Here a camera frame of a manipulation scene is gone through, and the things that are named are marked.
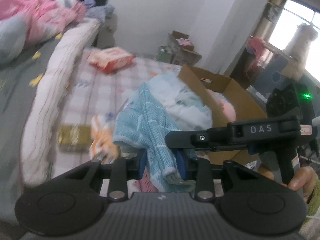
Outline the orange patterned cloth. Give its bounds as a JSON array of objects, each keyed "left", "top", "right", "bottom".
[{"left": 89, "top": 115, "right": 119, "bottom": 164}]

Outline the pink plush doll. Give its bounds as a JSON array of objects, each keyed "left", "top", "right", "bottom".
[{"left": 207, "top": 89, "right": 236, "bottom": 122}]

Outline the blue towel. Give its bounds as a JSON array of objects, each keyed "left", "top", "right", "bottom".
[{"left": 112, "top": 83, "right": 195, "bottom": 192}]

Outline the right hand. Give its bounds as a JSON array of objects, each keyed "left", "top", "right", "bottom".
[{"left": 257, "top": 166, "right": 317, "bottom": 204}]

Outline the brown cardboard box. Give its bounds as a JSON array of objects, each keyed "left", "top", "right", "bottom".
[{"left": 177, "top": 64, "right": 268, "bottom": 165}]

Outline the gold tissue pack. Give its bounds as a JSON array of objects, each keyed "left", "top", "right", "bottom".
[{"left": 57, "top": 124, "right": 92, "bottom": 152}]

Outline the white plastic bag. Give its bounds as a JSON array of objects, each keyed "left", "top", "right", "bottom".
[{"left": 122, "top": 72, "right": 213, "bottom": 132}]

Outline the plaid bed sheet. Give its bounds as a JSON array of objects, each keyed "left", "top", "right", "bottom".
[{"left": 50, "top": 48, "right": 181, "bottom": 178}]

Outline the open cardboard box with pink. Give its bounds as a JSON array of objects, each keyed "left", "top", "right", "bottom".
[{"left": 168, "top": 31, "right": 202, "bottom": 66}]

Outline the red pink wipes pack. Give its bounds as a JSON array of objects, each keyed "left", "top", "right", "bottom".
[{"left": 87, "top": 47, "right": 136, "bottom": 74}]

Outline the white fringed blanket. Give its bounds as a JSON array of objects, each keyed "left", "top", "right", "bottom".
[{"left": 21, "top": 18, "right": 100, "bottom": 187}]

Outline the green paper bag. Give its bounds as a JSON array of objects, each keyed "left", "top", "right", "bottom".
[{"left": 157, "top": 46, "right": 173, "bottom": 63}]

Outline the blue purple clothes pile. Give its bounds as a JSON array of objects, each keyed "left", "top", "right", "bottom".
[{"left": 82, "top": 0, "right": 115, "bottom": 23}]

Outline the pink grey quilt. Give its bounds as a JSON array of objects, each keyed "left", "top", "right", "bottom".
[{"left": 1, "top": 0, "right": 86, "bottom": 64}]

